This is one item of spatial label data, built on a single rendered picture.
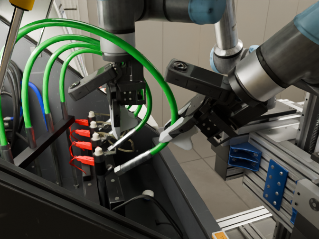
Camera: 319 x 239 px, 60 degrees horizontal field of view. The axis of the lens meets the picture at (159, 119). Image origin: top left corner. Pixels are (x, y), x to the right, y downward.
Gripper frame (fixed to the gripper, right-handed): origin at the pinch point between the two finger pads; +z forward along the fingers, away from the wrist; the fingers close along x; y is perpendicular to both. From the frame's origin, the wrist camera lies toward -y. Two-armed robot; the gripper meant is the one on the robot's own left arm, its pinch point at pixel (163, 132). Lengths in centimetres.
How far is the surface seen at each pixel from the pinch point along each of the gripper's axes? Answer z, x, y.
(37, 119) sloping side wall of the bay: 46, 15, -25
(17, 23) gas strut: -17.3, -21.3, -23.6
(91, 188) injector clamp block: 31.3, -1.6, 0.1
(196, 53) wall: 88, 222, 28
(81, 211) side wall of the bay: -5.1, -25.8, -6.8
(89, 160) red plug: 23.6, -0.4, -5.9
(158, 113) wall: 148, 183, 41
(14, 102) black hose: 34.0, 6.5, -30.7
